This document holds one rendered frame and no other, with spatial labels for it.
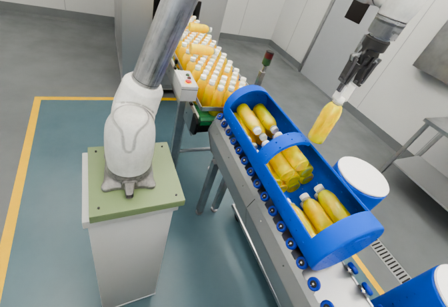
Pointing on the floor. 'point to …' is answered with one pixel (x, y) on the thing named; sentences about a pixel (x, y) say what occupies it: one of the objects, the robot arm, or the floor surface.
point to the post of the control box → (177, 128)
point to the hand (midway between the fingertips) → (343, 92)
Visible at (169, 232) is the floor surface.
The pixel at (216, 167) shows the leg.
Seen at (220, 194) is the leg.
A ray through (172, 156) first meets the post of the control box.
